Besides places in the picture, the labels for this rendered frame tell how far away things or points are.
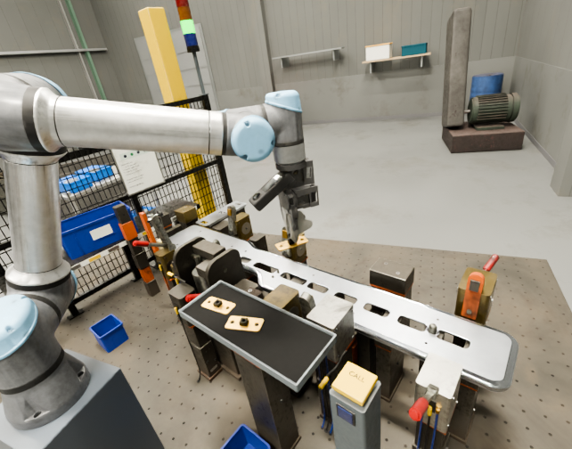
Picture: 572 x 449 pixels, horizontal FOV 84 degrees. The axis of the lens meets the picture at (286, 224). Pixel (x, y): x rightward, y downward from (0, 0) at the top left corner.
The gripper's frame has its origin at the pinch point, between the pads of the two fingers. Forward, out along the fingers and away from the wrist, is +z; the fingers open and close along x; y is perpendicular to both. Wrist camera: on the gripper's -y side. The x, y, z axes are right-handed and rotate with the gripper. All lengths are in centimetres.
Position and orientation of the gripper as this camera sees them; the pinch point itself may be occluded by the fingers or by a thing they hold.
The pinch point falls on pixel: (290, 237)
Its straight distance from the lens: 83.5
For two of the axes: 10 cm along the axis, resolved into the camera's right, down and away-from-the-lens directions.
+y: 9.3, -2.6, 2.7
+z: 1.2, 8.9, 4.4
